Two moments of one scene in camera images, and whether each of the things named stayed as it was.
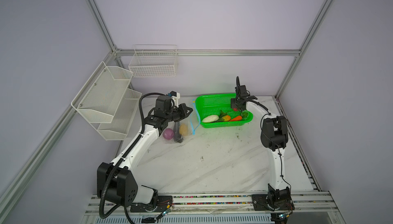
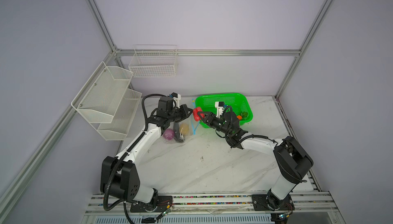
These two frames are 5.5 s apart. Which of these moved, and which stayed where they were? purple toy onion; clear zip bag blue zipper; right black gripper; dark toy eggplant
Moved: right black gripper
Stayed: dark toy eggplant; clear zip bag blue zipper; purple toy onion
